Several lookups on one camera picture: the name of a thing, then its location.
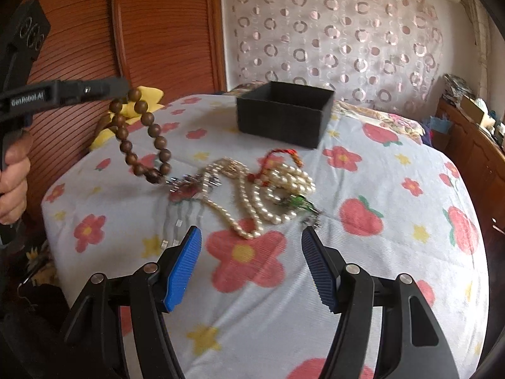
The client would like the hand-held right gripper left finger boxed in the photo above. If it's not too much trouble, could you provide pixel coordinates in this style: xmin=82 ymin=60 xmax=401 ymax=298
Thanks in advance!
xmin=61 ymin=226 xmax=203 ymax=379

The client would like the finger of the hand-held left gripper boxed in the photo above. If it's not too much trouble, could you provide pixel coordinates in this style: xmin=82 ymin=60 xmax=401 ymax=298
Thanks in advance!
xmin=57 ymin=76 xmax=131 ymax=104

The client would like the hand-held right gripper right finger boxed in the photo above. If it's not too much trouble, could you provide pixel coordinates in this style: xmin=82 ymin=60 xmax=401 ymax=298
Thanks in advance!
xmin=301 ymin=227 xmax=460 ymax=379

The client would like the brown wooden bead bracelet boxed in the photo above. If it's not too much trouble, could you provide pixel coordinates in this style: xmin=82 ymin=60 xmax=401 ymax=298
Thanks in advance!
xmin=108 ymin=88 xmax=173 ymax=185

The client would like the green bead jewelry piece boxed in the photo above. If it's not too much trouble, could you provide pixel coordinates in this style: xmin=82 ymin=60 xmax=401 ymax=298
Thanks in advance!
xmin=276 ymin=194 xmax=325 ymax=227

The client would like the silver rhinestone hair comb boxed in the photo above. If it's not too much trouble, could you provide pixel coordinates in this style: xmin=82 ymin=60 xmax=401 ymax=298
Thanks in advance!
xmin=160 ymin=173 xmax=222 ymax=247

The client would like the long pearl necklace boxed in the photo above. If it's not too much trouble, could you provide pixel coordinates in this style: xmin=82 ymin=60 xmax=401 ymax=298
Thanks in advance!
xmin=197 ymin=158 xmax=266 ymax=241

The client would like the pearl bracelet with red cord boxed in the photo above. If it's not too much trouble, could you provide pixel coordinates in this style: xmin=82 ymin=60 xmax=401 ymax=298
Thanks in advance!
xmin=252 ymin=149 xmax=316 ymax=226

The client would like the black square box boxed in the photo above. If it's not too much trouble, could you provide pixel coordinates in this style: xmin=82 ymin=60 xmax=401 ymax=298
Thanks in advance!
xmin=236 ymin=81 xmax=335 ymax=150

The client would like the person's left hand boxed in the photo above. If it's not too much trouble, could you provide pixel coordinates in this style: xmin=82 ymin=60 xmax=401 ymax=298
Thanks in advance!
xmin=0 ymin=130 xmax=33 ymax=226

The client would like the floral strawberry print blanket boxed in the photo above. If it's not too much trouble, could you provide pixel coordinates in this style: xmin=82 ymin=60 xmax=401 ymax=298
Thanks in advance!
xmin=41 ymin=94 xmax=492 ymax=379

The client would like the yellow plush toy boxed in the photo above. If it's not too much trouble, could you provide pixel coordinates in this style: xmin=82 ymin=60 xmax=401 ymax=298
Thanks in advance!
xmin=89 ymin=86 xmax=164 ymax=153

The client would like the wooden ribbed headboard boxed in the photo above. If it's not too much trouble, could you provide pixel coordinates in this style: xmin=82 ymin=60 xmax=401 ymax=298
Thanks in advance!
xmin=16 ymin=0 xmax=229 ymax=202

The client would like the dark printed cloth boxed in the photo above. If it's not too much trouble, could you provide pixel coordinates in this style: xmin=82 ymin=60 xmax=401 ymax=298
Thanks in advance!
xmin=0 ymin=241 xmax=80 ymax=379

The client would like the blue paper item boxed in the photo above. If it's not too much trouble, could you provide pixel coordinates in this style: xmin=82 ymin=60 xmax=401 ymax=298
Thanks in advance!
xmin=428 ymin=115 xmax=453 ymax=135

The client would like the wooden dresser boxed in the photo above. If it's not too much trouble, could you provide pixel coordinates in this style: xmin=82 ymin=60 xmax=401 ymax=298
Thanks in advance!
xmin=434 ymin=98 xmax=505 ymax=245

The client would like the cardboard box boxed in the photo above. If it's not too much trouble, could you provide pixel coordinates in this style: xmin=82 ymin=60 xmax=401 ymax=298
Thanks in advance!
xmin=459 ymin=95 xmax=489 ymax=128

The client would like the stack of papers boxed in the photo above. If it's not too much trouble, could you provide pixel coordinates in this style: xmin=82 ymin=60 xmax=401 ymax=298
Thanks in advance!
xmin=441 ymin=73 xmax=471 ymax=107

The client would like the sheer circle pattern curtain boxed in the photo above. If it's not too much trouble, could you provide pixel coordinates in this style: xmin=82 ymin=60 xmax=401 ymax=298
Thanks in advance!
xmin=219 ymin=0 xmax=463 ymax=112

